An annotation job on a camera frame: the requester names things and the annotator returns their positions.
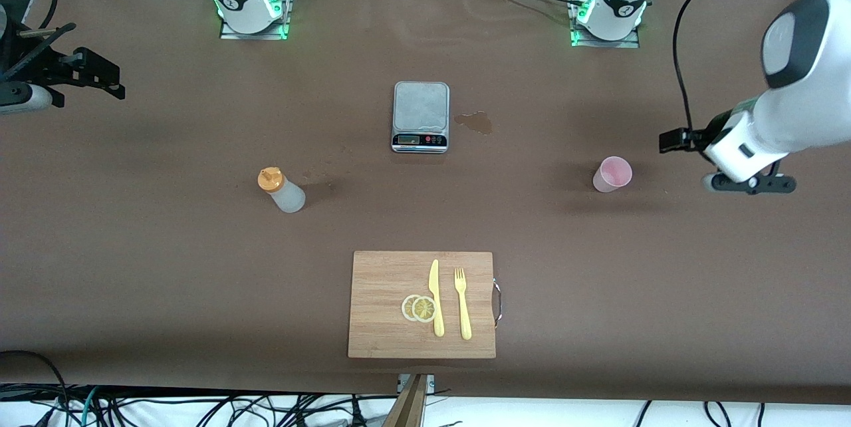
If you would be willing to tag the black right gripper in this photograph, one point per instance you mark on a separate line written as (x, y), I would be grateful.
(45, 68)

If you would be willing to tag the brown table cover sheet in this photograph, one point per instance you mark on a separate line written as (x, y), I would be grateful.
(199, 294)

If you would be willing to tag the small metal bracket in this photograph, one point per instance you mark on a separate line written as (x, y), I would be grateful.
(430, 384)

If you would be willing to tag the bamboo cutting board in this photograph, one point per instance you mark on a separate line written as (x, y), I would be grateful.
(379, 300)

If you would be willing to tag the wooden beam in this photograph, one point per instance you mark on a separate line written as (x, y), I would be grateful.
(409, 407)

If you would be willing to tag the pink plastic cup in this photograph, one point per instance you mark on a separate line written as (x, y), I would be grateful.
(610, 175)

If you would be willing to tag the translucent sauce bottle orange cap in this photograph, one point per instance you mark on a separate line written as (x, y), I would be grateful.
(287, 195)

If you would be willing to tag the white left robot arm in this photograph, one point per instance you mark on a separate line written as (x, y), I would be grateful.
(811, 81)

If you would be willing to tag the brown liquid spill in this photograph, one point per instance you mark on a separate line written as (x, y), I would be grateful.
(477, 122)

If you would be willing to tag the yellow plastic knife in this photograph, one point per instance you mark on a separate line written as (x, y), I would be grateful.
(436, 300)

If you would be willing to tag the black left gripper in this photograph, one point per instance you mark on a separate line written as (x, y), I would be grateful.
(699, 137)

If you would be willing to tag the yellow lemon slice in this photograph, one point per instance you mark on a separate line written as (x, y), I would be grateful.
(406, 308)
(423, 309)

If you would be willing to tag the yellow plastic fork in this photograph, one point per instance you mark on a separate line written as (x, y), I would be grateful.
(464, 310)

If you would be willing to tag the silver digital kitchen scale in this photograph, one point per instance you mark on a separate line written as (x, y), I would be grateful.
(420, 108)

